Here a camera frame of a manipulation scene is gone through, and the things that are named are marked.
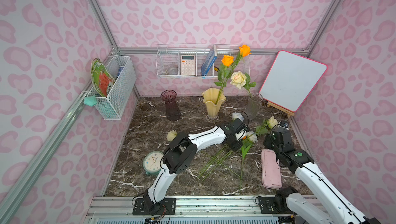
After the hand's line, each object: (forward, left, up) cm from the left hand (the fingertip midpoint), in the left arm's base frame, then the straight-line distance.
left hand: (236, 141), depth 91 cm
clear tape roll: (+37, +39, +23) cm, 58 cm away
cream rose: (+19, 0, +31) cm, 36 cm away
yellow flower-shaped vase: (+16, +14, +11) cm, 24 cm away
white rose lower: (+2, -9, 0) cm, 10 cm away
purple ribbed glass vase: (+21, +40, +2) cm, 45 cm away
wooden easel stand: (+23, -36, -1) cm, 43 cm away
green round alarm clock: (-12, +48, -1) cm, 49 cm away
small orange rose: (-1, -6, -2) cm, 7 cm away
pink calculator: (+38, +29, +26) cm, 55 cm away
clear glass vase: (+22, -13, +8) cm, 26 cm away
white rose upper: (+18, -1, +1) cm, 18 cm away
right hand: (-3, -16, +11) cm, 20 cm away
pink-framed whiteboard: (+26, -32, +23) cm, 48 cm away
